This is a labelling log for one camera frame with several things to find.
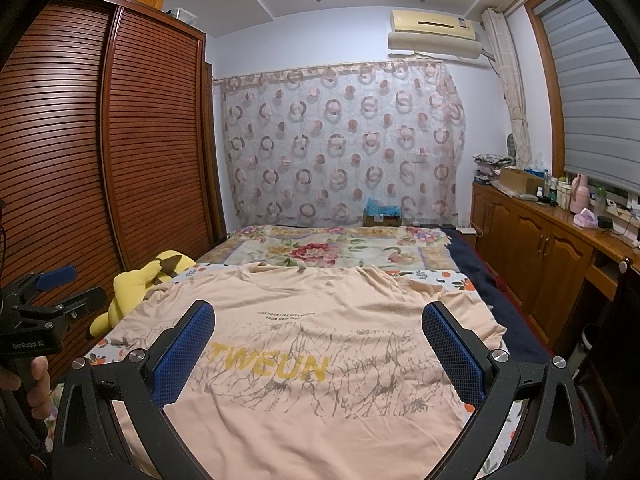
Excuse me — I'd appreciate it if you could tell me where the box with blue cloth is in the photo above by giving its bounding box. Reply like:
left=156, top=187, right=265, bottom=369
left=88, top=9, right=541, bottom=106
left=362, top=197, right=402, bottom=228

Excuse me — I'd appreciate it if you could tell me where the pink jug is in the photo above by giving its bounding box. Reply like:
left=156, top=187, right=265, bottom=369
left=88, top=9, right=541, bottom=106
left=570, top=174, right=590, bottom=214

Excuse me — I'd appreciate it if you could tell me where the yellow plush toy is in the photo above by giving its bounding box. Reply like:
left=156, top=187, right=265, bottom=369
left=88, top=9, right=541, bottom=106
left=88, top=250, right=196, bottom=338

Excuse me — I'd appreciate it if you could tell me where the grey window blind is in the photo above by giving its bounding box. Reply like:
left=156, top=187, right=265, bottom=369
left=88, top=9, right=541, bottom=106
left=534, top=0, right=640, bottom=193

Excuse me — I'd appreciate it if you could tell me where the circle-pattern sheer curtain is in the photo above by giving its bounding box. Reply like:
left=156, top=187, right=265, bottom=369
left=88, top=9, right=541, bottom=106
left=220, top=58, right=465, bottom=226

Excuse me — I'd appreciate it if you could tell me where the person's left hand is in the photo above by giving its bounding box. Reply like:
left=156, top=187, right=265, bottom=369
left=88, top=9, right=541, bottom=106
left=0, top=356, right=52, bottom=420

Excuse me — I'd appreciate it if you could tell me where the brown louvered wardrobe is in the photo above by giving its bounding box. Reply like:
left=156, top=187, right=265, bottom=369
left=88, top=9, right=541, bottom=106
left=1, top=0, right=227, bottom=304

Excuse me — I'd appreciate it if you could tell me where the wooden sideboard cabinet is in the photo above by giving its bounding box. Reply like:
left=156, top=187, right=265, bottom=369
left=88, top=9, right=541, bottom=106
left=471, top=183, right=639, bottom=354

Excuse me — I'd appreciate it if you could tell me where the beige tied side curtain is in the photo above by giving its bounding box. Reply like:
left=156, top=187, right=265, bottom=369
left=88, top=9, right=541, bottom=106
left=482, top=8, right=533, bottom=169

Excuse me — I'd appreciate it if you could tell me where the floral quilt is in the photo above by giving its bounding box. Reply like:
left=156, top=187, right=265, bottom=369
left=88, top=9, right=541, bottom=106
left=198, top=224, right=458, bottom=272

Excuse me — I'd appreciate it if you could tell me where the peach printed t-shirt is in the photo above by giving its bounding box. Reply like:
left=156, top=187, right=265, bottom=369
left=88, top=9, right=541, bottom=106
left=102, top=261, right=509, bottom=480

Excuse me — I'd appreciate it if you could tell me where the cardboard box on cabinet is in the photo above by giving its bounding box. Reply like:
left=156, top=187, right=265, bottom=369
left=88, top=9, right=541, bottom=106
left=492, top=167, right=544, bottom=197

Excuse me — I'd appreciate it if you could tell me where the dark blue blanket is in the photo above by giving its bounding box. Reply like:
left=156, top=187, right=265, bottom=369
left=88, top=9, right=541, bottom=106
left=442, top=226, right=550, bottom=363

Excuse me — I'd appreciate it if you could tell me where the stack of folded clothes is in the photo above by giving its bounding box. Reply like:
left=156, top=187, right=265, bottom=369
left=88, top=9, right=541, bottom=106
left=473, top=154, right=516, bottom=184

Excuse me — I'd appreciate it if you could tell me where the beige air conditioner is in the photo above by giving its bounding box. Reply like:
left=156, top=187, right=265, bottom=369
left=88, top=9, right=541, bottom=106
left=387, top=10, right=483, bottom=60

